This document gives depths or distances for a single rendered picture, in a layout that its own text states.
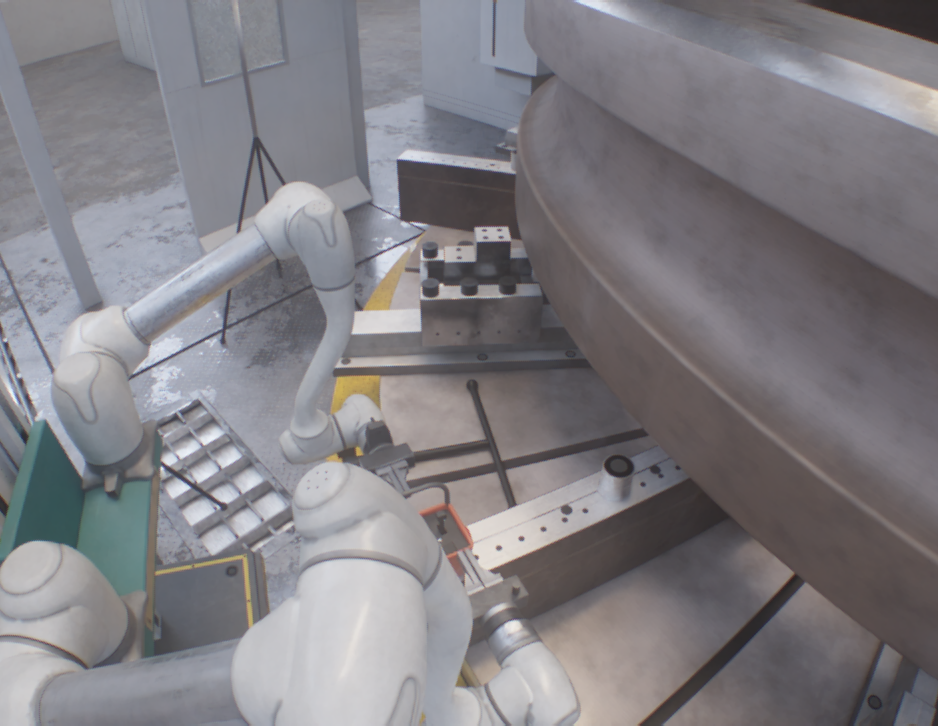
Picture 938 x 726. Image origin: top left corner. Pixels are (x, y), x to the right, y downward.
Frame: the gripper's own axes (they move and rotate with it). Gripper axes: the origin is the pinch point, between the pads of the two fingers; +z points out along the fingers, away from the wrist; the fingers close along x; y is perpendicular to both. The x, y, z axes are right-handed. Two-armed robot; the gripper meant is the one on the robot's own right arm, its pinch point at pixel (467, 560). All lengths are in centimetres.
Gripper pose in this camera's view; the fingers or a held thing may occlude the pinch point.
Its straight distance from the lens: 127.2
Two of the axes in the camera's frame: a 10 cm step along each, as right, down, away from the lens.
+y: 0.0, -7.6, -6.5
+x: -9.0, 2.8, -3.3
